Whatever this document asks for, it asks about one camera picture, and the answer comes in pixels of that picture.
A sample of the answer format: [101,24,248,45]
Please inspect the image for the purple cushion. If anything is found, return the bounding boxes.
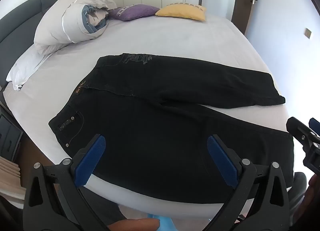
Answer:
[109,4,160,21]

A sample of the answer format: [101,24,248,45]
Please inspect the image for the bed with white sheet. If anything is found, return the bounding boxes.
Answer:
[2,9,296,221]

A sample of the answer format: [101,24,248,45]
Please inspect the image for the grey upholstered headboard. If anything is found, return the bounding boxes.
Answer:
[0,0,93,92]

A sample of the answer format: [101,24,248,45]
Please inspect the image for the white pillow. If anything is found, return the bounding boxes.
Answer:
[6,46,62,91]

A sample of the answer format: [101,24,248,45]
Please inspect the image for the light blue cloth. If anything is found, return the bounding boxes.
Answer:
[147,213,180,231]

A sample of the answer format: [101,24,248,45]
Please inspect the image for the dark brown door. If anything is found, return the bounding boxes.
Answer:
[231,0,266,35]

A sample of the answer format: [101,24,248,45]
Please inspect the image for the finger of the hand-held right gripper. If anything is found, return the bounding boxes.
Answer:
[309,118,320,136]
[286,117,312,146]

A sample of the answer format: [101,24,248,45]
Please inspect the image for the black pants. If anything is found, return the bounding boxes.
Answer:
[48,53,295,204]

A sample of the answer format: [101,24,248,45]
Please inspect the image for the person's left hand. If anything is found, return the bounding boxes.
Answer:
[107,217,161,231]

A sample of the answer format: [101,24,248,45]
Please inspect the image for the rolled white duvet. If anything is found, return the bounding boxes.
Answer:
[34,0,118,55]

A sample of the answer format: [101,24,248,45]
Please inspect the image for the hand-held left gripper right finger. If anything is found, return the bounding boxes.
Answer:
[207,134,290,231]

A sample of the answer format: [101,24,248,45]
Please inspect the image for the yellow cushion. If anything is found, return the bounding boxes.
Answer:
[155,3,207,21]

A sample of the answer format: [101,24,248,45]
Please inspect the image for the beige wooden slats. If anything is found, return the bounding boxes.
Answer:
[0,156,27,199]

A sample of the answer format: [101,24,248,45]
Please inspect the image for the dark nightstand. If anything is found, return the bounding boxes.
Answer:
[0,113,24,163]

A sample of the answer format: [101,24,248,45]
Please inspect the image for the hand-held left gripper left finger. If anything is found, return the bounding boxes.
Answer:
[22,133,108,231]

